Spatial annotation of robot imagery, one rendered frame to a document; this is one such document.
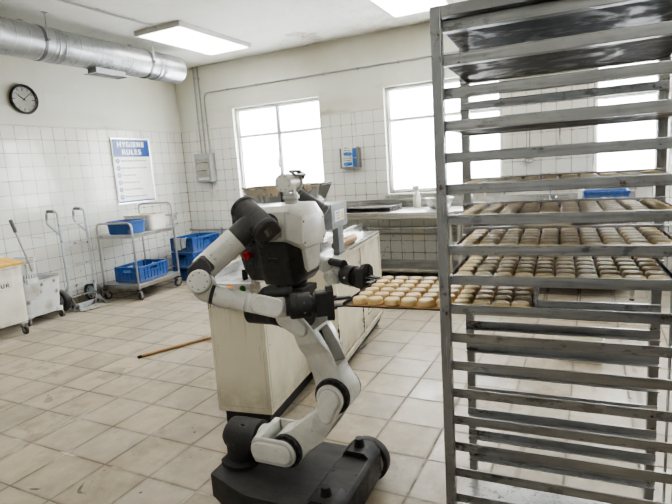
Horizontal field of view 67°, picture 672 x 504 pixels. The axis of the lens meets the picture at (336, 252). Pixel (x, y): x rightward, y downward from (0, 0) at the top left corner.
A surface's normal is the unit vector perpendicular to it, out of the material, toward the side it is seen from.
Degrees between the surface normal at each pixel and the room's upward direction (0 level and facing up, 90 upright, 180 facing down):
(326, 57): 90
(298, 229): 85
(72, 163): 90
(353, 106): 90
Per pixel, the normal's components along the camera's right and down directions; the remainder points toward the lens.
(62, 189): 0.89, 0.01
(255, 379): -0.30, 0.18
